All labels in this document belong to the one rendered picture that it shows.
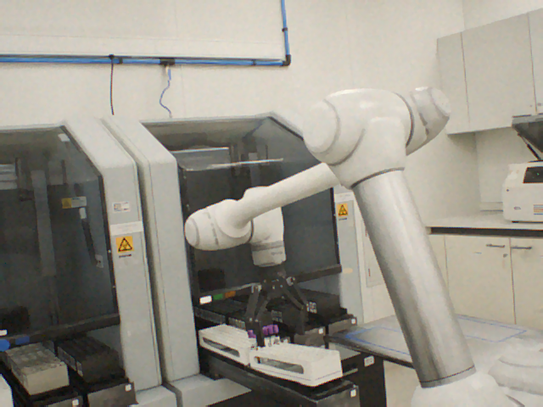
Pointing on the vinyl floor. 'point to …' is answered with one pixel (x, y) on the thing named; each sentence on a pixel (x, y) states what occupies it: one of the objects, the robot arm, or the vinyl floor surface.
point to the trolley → (488, 340)
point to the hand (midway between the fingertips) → (281, 337)
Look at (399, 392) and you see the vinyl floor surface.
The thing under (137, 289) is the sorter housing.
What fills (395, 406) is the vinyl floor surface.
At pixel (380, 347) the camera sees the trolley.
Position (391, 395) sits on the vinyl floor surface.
